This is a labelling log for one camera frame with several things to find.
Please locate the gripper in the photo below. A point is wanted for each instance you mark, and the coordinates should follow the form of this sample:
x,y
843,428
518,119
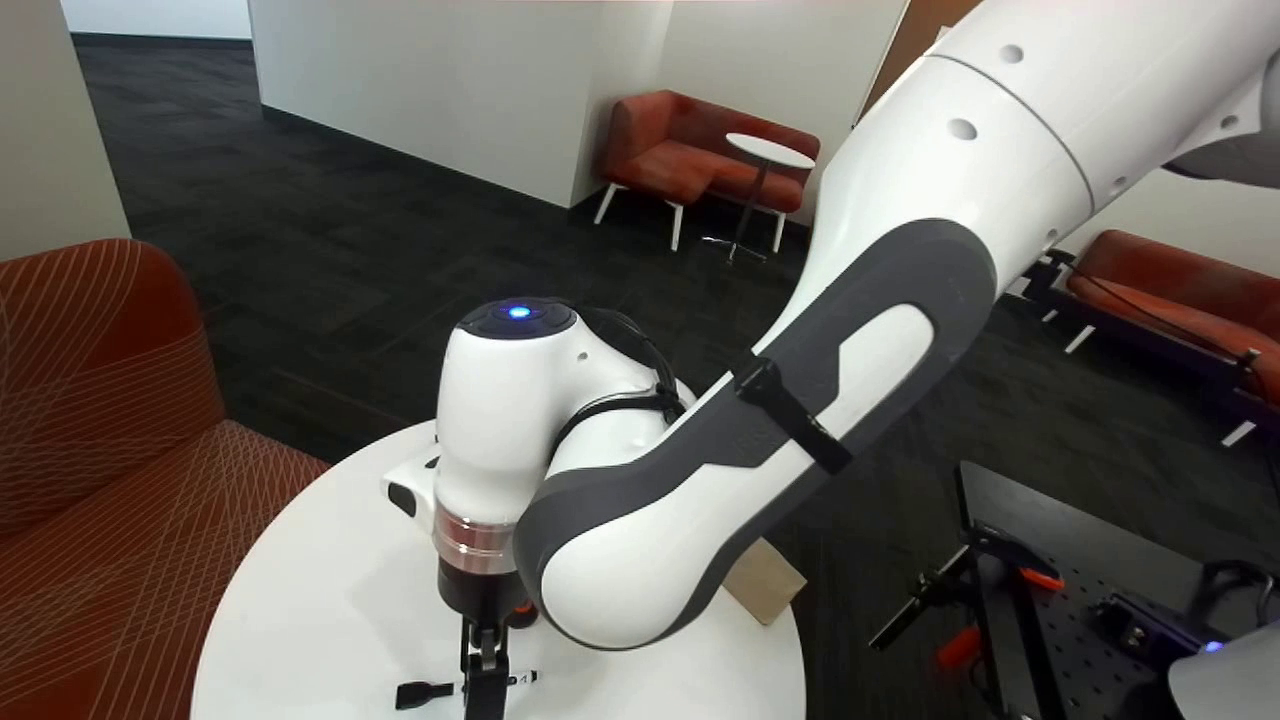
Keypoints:
x,y
480,595

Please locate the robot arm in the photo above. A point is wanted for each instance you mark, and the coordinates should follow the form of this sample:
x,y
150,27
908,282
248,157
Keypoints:
x,y
930,160

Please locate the black and white marker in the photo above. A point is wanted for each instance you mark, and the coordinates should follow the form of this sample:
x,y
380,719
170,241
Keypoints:
x,y
424,693

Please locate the brown cardboard piece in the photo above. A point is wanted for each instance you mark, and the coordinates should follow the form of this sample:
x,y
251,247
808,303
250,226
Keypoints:
x,y
764,585

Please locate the orange patterned armchair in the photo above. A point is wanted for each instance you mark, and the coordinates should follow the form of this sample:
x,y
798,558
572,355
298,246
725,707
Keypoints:
x,y
110,480

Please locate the orange sofa with white legs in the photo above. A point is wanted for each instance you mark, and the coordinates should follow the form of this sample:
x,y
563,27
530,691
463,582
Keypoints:
x,y
665,150

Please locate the black and orange clamp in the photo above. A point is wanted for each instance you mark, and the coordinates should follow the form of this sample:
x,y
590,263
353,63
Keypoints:
x,y
1000,560

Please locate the small white round side table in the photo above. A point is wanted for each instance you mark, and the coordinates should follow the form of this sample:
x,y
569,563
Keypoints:
x,y
772,151

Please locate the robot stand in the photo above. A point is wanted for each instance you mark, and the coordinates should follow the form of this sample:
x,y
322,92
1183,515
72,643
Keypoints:
x,y
1050,520

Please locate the small black box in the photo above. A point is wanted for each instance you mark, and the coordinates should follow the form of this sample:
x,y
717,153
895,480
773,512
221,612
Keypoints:
x,y
1145,625

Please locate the brown wooden door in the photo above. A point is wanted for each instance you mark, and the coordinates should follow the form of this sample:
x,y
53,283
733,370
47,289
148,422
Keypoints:
x,y
905,40

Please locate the orange bench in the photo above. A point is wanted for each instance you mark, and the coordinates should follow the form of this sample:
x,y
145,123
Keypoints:
x,y
1170,290

